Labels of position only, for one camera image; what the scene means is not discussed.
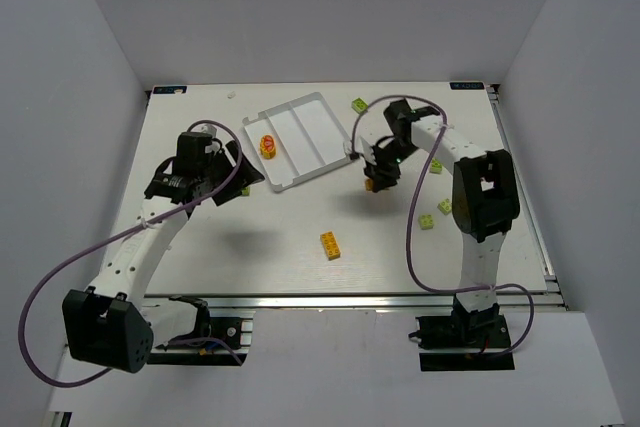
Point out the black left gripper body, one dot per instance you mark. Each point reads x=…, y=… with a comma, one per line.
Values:
x=220, y=175

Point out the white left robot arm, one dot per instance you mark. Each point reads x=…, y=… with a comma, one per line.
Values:
x=109, y=323

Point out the blue label right corner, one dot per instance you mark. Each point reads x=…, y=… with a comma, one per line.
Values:
x=466, y=85

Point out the green 2x2 lego front right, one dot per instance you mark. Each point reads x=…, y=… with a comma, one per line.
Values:
x=426, y=222

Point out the blue label corner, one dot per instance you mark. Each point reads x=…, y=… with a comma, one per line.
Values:
x=169, y=90
x=466, y=85

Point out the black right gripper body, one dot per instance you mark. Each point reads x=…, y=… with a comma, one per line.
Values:
x=379, y=169

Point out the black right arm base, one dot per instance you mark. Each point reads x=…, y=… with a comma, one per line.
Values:
x=442, y=349

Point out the white three-compartment tray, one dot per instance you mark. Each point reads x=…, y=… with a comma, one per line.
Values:
x=309, y=139

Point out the green lego near back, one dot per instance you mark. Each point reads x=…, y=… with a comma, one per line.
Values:
x=359, y=105

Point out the blue label left corner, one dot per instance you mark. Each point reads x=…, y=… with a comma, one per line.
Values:
x=169, y=90

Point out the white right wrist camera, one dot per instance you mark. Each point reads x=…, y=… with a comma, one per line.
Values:
x=359, y=149

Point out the yellow 2x4 lego brick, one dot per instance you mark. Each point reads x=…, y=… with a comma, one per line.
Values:
x=330, y=245

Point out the aluminium table frame rail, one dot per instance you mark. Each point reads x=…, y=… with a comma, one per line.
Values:
x=550, y=300

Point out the green 2x4 lego far right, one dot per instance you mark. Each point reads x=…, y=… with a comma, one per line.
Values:
x=435, y=167

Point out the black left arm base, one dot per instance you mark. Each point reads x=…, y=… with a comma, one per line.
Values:
x=188, y=333

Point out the green 2x2 lego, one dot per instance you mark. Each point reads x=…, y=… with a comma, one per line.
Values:
x=426, y=222
x=445, y=206

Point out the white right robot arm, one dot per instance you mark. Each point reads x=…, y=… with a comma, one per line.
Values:
x=484, y=197

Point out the yellow round butterfly lego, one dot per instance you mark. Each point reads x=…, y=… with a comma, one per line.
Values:
x=267, y=147

